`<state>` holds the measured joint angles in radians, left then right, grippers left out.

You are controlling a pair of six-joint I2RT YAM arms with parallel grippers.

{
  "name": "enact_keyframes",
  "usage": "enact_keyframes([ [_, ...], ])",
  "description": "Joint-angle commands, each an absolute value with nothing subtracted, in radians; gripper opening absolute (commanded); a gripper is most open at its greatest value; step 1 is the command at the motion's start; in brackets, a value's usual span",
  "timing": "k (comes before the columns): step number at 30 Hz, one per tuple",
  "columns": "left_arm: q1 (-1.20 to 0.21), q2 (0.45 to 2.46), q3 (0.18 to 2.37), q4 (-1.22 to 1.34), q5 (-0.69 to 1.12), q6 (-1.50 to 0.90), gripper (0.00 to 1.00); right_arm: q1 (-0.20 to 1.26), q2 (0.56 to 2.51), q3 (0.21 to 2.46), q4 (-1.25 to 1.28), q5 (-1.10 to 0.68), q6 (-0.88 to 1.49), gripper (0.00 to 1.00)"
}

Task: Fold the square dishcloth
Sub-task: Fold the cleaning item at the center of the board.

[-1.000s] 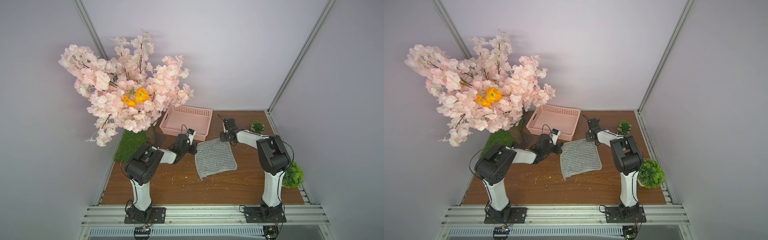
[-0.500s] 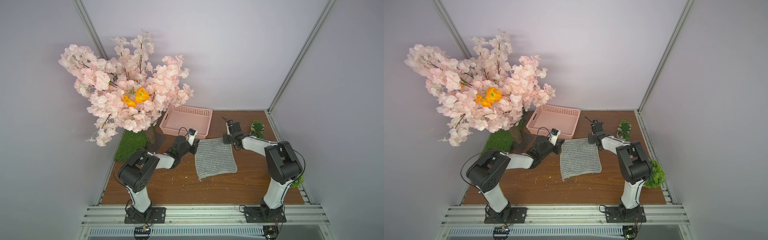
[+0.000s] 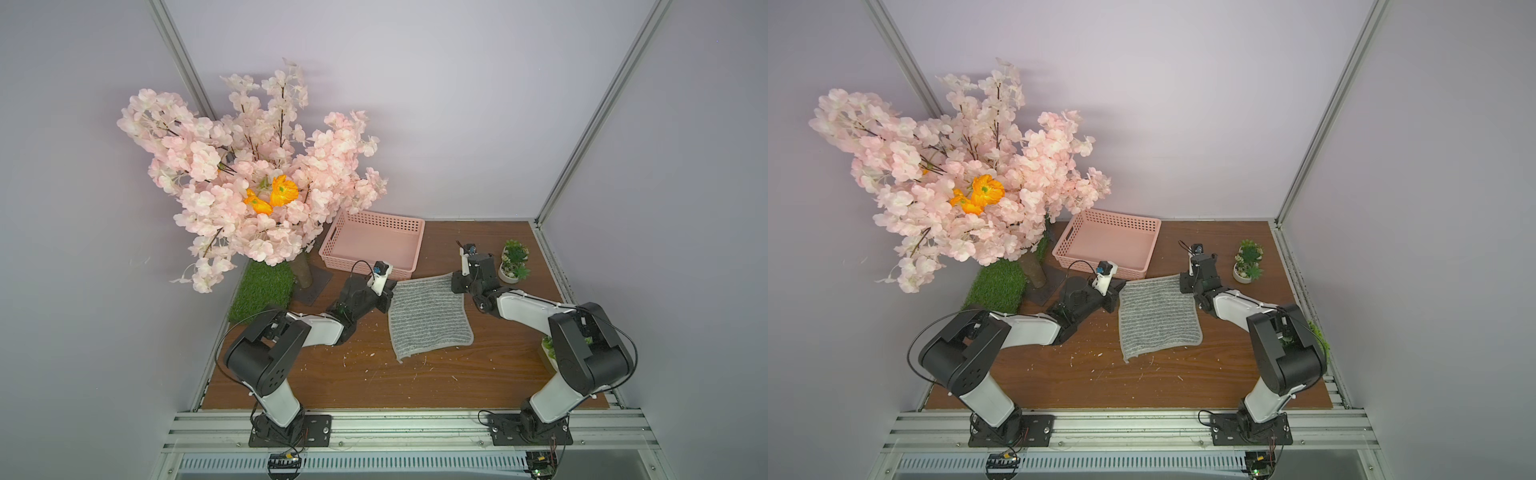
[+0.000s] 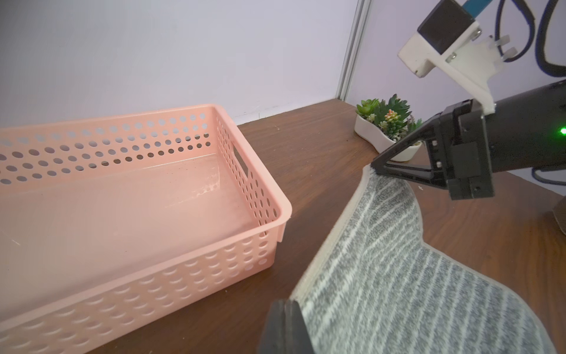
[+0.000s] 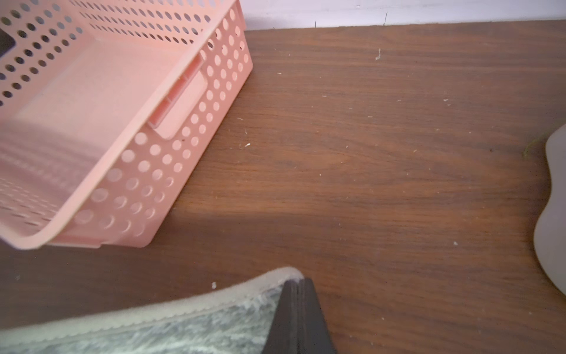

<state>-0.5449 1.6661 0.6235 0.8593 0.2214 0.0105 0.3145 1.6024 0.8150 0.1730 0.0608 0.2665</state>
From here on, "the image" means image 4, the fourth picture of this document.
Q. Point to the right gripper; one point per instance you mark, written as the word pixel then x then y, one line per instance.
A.
pixel 459 153

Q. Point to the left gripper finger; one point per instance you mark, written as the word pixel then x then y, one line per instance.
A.
pixel 285 330

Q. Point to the grey striped dishcloth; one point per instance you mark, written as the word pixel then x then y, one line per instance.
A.
pixel 375 286

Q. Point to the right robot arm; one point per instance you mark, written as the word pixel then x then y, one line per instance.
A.
pixel 526 131

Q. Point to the small succulent in white pot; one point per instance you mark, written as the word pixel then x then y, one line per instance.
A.
pixel 382 123

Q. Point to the pink perforated plastic basket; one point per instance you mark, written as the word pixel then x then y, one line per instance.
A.
pixel 110 224

